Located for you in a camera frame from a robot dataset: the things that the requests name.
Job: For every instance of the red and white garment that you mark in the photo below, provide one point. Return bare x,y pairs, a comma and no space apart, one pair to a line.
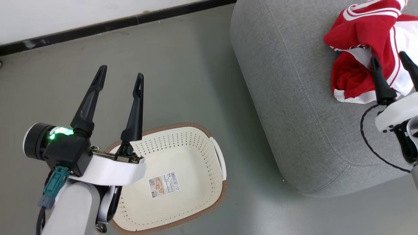
359,29

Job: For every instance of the grey fabric sofa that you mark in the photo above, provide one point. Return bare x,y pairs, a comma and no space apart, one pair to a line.
294,98

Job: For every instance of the black baseboard strip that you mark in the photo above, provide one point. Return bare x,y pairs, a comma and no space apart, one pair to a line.
98,26

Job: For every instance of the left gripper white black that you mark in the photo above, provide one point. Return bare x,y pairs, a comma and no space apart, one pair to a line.
68,153

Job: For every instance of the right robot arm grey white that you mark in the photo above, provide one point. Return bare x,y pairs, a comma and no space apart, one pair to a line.
409,143

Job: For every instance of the paper label sticker in basket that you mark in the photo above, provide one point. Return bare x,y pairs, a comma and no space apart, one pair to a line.
163,185

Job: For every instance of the white perforated laundry basket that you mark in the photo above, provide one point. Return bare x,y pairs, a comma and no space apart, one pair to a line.
183,153

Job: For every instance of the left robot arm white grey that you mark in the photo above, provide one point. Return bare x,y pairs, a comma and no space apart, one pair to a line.
75,209

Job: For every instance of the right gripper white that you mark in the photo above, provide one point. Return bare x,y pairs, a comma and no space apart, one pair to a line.
396,112

